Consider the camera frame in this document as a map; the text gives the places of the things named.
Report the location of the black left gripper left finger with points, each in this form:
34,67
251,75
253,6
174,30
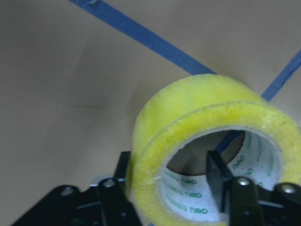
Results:
104,203

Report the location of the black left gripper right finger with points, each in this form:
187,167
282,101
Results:
247,204

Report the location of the yellow tape roll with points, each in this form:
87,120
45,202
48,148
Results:
175,129

